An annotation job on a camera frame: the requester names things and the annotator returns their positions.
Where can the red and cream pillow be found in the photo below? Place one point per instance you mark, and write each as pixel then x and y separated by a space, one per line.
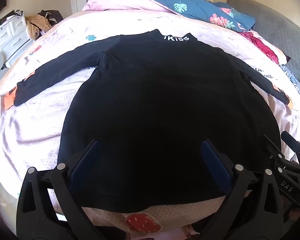
pixel 272 52

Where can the tan fuzzy garment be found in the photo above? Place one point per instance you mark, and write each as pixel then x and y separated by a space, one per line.
pixel 35 24

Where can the grey quilted headboard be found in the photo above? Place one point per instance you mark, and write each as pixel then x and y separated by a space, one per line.
pixel 275 28

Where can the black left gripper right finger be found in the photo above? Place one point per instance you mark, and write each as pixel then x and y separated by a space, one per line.
pixel 252 206

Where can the black IKISS long-sleeve shirt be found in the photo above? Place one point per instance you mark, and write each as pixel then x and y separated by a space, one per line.
pixel 150 103

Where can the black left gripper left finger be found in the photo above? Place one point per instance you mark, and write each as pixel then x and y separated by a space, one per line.
pixel 47 208

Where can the pink strawberry print quilt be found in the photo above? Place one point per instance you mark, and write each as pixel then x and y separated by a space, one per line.
pixel 30 134

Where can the blue floral duvet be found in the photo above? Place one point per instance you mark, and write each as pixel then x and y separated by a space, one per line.
pixel 218 13

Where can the blue patterned pillow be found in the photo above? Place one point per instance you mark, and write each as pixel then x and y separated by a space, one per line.
pixel 292 78

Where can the black bag on floor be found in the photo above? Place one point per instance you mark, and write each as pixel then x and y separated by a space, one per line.
pixel 53 16

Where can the white drawer cabinet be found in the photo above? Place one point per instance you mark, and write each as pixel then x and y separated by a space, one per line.
pixel 14 38

